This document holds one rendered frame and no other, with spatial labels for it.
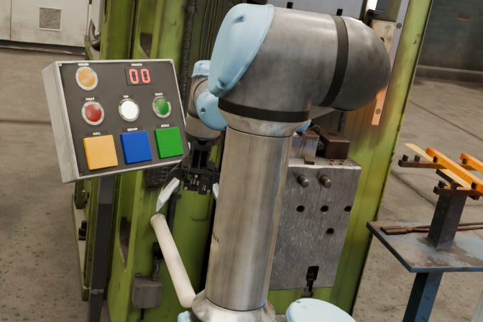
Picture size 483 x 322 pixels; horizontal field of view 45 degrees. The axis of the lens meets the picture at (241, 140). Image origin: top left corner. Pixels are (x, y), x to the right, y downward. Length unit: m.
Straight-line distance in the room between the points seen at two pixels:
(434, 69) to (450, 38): 0.51
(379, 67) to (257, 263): 0.29
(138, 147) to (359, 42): 0.87
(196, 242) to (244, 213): 1.32
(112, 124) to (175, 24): 0.44
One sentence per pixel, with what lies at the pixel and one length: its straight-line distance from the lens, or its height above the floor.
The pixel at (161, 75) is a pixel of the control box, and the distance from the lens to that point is 1.58.
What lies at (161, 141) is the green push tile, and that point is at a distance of 1.52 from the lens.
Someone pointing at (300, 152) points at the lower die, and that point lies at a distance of 1.86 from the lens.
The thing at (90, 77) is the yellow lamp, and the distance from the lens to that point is 1.46.
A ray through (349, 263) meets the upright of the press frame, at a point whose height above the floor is 0.43.
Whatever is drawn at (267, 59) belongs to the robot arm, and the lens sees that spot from 0.68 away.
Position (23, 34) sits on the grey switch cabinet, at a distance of 6.96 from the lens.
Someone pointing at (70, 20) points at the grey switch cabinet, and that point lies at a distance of 6.94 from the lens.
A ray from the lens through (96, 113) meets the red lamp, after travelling 1.44.
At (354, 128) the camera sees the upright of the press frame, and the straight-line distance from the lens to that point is 2.08.
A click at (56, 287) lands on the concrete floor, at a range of 2.74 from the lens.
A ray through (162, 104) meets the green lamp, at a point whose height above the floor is 1.10.
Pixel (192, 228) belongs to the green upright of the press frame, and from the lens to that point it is 2.02.
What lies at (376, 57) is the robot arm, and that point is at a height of 1.42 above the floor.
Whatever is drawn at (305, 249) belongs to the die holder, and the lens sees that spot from 1.96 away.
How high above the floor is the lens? 1.53
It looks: 19 degrees down
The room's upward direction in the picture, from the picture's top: 10 degrees clockwise
